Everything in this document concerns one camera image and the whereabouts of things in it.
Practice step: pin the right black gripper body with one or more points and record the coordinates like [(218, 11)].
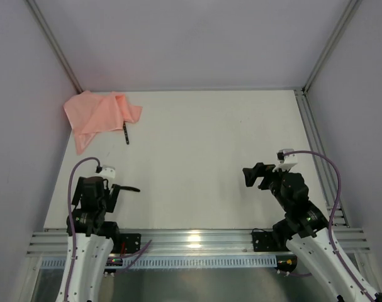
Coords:
[(264, 177)]

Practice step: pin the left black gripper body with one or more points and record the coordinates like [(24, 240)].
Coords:
[(114, 195)]

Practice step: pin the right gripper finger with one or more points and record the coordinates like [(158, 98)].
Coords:
[(261, 167), (251, 175)]

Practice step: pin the pink cloth napkin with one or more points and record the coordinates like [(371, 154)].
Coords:
[(89, 114)]

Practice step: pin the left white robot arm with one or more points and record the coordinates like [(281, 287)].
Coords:
[(90, 239)]

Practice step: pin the left small controller board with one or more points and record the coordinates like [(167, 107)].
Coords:
[(111, 267)]

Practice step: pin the small controller board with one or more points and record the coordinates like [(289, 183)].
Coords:
[(111, 267), (286, 265)]

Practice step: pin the right small controller board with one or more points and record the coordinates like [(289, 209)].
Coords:
[(286, 265)]

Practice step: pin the black handled knife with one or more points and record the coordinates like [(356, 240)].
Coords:
[(128, 188)]

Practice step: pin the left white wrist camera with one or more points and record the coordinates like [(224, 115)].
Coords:
[(106, 171)]

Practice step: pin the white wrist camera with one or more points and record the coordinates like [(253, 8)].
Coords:
[(287, 160), (106, 171)]

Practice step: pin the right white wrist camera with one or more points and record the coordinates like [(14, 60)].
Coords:
[(287, 160)]

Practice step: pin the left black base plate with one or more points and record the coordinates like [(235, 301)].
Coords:
[(128, 243)]

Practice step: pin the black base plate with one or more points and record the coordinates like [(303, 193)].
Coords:
[(263, 241), (128, 243)]

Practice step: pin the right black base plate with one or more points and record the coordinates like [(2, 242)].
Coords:
[(263, 241)]

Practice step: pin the front aluminium rail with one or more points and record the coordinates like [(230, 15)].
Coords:
[(164, 242)]

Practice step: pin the slotted cable duct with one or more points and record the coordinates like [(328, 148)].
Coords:
[(201, 262)]

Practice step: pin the right corner aluminium post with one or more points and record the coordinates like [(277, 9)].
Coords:
[(331, 43)]

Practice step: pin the corner aluminium post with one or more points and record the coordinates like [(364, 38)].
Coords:
[(53, 43), (331, 43)]

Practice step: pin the left corner aluminium post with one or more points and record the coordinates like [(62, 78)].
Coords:
[(53, 43)]

